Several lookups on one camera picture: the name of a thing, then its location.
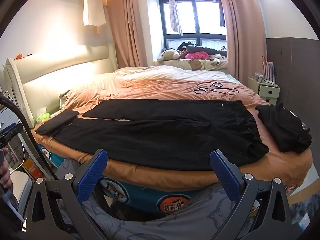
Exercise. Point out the black clothes pile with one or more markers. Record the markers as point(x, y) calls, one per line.
point(282, 127)

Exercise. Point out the beige pillow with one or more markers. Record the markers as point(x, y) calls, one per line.
point(66, 95)

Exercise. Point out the smartphone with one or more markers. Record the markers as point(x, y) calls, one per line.
point(198, 90)
point(217, 84)

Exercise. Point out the folded black cloth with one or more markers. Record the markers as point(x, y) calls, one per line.
point(57, 122)

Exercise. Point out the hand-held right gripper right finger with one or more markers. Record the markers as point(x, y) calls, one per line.
point(225, 177)

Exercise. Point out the floral hanging garment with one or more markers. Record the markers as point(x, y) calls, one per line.
point(175, 15)

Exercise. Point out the teal bear print bed sheet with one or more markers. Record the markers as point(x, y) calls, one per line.
point(142, 192)

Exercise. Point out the white hanging shirt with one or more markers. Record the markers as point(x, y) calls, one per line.
point(93, 5)

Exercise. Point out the red white rack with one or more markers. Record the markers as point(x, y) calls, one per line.
point(268, 67)

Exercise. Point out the pink cloth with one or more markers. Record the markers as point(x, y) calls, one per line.
point(197, 55)

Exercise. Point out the small orange toy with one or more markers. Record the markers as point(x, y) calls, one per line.
point(19, 55)

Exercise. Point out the white box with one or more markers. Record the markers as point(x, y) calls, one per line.
point(20, 187)

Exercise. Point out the black pants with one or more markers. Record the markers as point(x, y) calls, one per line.
point(162, 135)

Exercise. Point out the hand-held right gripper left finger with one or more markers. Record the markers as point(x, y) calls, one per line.
point(92, 176)

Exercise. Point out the black plush toy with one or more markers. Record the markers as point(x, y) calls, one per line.
point(186, 45)

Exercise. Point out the black framed window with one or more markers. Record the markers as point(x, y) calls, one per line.
point(195, 20)

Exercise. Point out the orange box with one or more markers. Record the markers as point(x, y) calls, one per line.
point(33, 168)

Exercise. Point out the beige teddy bear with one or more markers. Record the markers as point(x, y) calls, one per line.
point(170, 54)

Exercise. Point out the plush toys pile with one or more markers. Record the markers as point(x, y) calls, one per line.
point(192, 65)

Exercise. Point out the white nightstand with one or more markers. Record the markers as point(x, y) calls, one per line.
point(265, 91)

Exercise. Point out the person's left hand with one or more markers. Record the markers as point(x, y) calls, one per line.
point(3, 172)

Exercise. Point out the pink curtain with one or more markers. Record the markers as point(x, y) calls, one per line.
point(125, 25)
point(240, 27)

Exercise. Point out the dark hanging garment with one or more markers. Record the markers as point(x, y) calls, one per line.
point(221, 12)

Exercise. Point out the cream bed headboard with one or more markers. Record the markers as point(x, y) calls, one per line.
point(62, 65)

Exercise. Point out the orange blanket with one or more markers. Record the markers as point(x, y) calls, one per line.
point(162, 85)

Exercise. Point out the person's legs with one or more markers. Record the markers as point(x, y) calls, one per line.
point(175, 222)

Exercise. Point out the green tissue pack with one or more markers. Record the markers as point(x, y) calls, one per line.
point(43, 116)

